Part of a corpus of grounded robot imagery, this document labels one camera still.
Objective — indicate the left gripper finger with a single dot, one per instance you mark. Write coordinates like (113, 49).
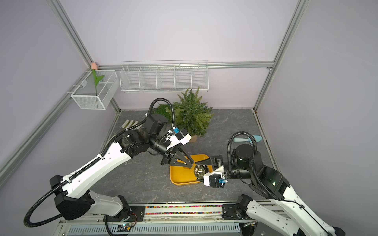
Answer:
(168, 155)
(179, 159)

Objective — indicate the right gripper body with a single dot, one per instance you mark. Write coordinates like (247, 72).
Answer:
(219, 163)

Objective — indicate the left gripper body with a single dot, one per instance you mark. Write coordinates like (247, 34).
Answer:
(160, 145)

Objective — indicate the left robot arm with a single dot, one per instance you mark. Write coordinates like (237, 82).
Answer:
(73, 197)

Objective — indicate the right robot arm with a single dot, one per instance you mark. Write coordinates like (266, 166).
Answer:
(244, 162)

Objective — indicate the small green christmas tree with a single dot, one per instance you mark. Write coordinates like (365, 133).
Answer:
(192, 114)

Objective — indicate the yellow plastic tray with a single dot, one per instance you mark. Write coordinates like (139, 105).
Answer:
(181, 176)

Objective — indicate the beige work glove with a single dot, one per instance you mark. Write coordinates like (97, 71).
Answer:
(128, 124)

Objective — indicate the small white mesh basket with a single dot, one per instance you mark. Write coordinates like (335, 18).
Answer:
(97, 89)

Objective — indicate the artificial pink tulip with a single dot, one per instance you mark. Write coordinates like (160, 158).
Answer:
(97, 79)

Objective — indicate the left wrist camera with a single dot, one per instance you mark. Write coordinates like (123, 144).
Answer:
(177, 136)

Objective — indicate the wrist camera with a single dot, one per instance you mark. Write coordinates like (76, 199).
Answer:
(177, 136)
(215, 181)

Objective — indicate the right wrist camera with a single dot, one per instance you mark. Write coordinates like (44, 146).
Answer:
(215, 181)

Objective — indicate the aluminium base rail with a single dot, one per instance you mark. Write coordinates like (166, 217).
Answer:
(183, 212)

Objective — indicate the long white wire basket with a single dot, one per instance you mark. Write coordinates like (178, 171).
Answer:
(162, 76)

